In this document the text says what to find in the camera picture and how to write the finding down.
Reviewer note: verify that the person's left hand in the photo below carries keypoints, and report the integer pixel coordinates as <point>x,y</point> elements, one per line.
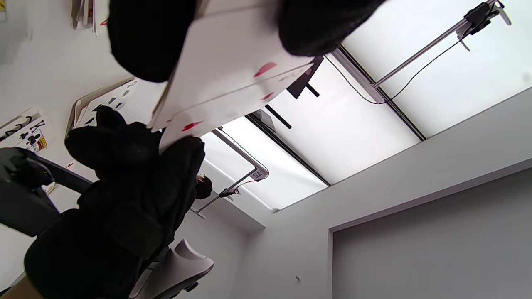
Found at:
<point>124,207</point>

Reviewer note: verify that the many-pip spades playing card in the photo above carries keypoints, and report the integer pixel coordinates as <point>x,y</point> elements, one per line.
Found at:
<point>112,101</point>

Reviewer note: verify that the pile of clubs cards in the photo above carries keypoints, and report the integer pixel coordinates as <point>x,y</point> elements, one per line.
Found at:
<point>25,133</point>

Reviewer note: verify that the stack of playing cards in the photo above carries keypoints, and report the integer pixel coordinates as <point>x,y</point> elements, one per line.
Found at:
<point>232,54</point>

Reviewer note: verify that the pile of diamonds cards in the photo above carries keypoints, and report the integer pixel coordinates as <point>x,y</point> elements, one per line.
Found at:
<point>87,14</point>

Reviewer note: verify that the person's left forearm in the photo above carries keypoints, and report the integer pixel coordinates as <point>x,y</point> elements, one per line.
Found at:
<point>20,292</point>

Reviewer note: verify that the grey and white handheld controller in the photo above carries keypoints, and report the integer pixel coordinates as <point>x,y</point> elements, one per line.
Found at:
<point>183,265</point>

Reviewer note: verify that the grey overhead metal rod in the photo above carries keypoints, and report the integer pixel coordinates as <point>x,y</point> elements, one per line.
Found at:
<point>415,54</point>

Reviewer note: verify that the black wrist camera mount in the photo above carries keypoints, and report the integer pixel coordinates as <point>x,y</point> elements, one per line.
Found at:
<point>20,199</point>

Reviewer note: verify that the grey metal overhead frame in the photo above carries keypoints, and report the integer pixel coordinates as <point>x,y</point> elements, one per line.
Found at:
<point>249,166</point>

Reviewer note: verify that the black overhead bracket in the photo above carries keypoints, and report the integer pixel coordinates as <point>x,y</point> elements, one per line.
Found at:
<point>266,118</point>
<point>301,83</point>

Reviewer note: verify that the black overhead camera device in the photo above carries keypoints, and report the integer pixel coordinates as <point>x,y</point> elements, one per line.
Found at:
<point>478,16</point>

